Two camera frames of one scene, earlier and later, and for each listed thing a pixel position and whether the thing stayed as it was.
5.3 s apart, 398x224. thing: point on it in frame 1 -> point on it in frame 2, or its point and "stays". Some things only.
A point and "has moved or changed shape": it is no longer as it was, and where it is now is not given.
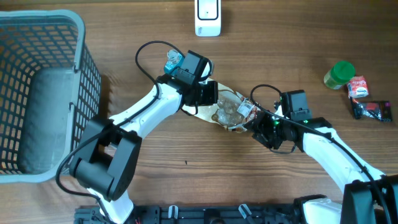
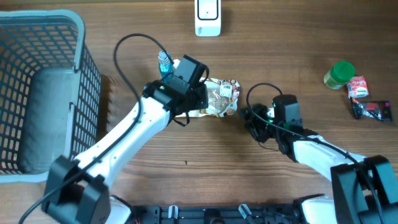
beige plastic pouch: x=232 y=109 has moved or changed shape
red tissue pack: x=357 y=87 stays
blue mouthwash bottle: x=175 y=59 -> x=165 y=63
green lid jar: x=340 y=74 stays
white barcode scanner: x=208 y=18 stays
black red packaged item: x=377 y=110 stays
